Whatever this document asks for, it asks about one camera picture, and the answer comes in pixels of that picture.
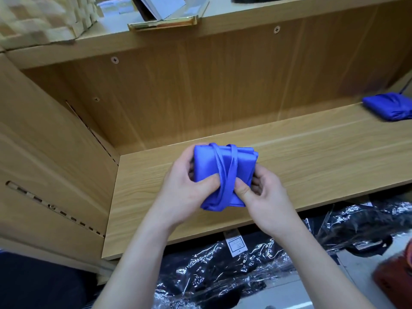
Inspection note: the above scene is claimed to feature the person's left hand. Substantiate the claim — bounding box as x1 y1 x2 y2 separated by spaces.
154 146 221 230

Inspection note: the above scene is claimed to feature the person's right hand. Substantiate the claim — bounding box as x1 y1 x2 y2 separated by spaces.
233 163 299 239

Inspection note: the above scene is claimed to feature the blue non-woven bag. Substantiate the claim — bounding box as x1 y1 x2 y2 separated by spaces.
361 92 412 122
193 142 260 212

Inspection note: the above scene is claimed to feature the wooden shelf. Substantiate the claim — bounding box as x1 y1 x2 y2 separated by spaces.
0 0 412 277

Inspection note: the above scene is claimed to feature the red shopping basket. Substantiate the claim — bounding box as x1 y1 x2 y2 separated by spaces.
372 240 412 309

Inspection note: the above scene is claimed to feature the person's right forearm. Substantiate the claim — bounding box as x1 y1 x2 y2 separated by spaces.
277 218 377 309

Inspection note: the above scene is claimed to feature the person's left forearm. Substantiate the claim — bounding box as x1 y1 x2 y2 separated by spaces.
93 212 178 309

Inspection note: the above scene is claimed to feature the beige woven basket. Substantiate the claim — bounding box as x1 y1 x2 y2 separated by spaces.
0 0 101 50

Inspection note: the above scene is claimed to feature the white paper tag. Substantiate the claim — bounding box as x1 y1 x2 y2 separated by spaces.
223 230 249 258

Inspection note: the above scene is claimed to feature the black wrapped bag with tag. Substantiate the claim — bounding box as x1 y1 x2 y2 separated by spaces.
153 233 305 309

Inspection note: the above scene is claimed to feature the black plastic-wrapped bag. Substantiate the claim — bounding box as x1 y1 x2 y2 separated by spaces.
304 197 412 259

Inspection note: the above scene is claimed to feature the gold stand with white card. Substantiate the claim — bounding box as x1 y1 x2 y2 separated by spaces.
127 0 212 31

